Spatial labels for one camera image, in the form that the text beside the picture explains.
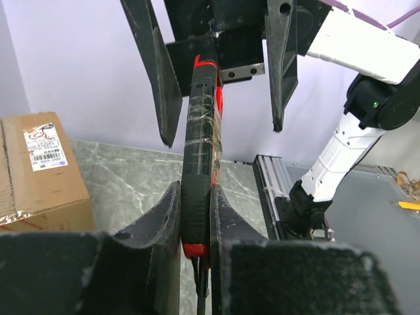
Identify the aluminium rail frame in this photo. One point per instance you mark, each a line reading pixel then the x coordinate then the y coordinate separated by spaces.
pixel 272 180

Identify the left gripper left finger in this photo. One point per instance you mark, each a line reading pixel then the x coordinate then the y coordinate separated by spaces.
pixel 152 270

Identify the red black utility knife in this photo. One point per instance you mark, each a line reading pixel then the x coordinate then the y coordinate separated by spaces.
pixel 200 170

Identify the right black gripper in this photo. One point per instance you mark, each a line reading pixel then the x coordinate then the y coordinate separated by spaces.
pixel 246 38

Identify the brown cardboard express box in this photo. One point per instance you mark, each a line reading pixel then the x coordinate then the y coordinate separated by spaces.
pixel 41 185

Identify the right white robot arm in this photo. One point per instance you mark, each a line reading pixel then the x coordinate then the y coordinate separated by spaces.
pixel 383 97

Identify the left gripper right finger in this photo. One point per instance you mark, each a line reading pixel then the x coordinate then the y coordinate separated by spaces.
pixel 230 238

